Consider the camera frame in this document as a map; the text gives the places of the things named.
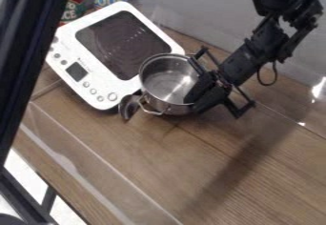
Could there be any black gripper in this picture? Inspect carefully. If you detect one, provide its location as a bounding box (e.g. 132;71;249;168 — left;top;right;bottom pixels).
183;45;264;118

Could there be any silver pot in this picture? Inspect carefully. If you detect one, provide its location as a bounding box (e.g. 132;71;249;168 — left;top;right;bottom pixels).
137;53;199;115

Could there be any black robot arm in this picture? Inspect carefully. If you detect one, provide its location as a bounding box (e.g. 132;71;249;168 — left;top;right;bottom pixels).
183;0;323;116

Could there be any white and black stove top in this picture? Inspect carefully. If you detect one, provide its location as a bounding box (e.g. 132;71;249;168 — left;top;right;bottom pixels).
45;2;184;111

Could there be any tomato sauce can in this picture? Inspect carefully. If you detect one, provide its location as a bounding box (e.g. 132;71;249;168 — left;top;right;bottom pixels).
60;0;85;25

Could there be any clear acrylic barrier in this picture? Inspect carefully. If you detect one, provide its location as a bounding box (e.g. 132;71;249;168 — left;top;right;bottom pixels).
16;103;181;225

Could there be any green handled silver spoon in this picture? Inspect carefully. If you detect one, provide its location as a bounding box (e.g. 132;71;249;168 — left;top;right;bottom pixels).
119;92;141;120

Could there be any black metal frame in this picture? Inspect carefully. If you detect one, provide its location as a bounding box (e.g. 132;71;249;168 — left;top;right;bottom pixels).
0;0;68;225

